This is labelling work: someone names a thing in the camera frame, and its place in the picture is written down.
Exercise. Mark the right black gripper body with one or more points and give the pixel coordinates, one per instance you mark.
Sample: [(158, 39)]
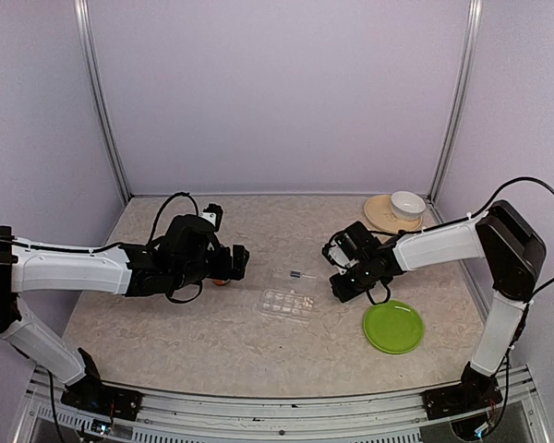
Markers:
[(363, 281)]

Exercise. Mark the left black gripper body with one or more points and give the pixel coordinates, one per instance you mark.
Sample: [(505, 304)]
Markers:
[(223, 270)]

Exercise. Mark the orange pill bottle grey cap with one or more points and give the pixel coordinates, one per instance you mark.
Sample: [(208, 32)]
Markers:
[(220, 282)]

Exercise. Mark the clear plastic pill organizer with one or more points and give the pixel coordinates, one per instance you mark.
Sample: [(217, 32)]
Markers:
[(290, 281)]

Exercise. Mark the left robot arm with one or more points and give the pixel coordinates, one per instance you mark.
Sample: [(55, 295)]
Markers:
[(189, 253)]

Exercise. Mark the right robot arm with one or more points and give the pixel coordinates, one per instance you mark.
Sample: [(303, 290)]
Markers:
[(513, 251)]

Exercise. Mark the green plate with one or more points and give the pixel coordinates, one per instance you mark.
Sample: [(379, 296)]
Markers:
[(393, 328)]

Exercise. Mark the round wooden plate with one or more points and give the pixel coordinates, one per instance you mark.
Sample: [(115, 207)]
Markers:
[(378, 212)]

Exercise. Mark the white bowl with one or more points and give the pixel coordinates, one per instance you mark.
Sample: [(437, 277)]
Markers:
[(407, 205)]

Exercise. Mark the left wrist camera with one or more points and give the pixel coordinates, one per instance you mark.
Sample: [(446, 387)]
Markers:
[(213, 214)]

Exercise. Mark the front aluminium rail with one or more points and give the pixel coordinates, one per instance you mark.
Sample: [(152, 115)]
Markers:
[(392, 406)]

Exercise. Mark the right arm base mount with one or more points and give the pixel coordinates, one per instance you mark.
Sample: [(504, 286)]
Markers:
[(474, 391)]

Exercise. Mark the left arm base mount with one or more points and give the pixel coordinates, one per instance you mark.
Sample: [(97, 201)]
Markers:
[(90, 394)]

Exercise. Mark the left aluminium frame post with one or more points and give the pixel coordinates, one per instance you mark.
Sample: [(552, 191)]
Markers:
[(82, 14)]

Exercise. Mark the aluminium frame post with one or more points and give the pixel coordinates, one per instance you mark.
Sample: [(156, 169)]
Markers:
[(473, 22), (82, 14)]

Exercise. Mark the right aluminium frame post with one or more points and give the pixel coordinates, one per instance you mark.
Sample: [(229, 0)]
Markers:
[(473, 22)]

